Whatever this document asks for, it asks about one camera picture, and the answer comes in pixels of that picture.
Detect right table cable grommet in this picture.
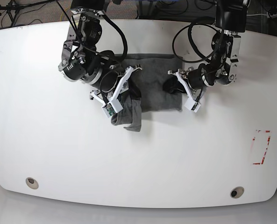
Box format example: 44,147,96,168
230,187,244,199

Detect black tripod stand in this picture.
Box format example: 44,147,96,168
0,0,54,28

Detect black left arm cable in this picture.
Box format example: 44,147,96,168
172,0,225,63

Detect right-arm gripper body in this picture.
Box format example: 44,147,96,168
90,65,142,117

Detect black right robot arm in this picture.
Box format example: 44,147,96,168
58,0,142,117

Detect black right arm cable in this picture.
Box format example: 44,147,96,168
55,0,129,77

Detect left table cable grommet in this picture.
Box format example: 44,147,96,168
26,177,39,189

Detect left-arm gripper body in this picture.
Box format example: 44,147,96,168
167,66,206,112

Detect grey T-shirt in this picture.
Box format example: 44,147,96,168
111,54,183,132

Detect table cable grommet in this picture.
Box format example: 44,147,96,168
26,177,39,189
230,187,244,199

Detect red tape rectangle marking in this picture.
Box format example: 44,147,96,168
250,130,271,165

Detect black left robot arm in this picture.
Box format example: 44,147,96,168
163,0,250,112

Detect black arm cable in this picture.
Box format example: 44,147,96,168
55,0,129,77
172,0,225,63

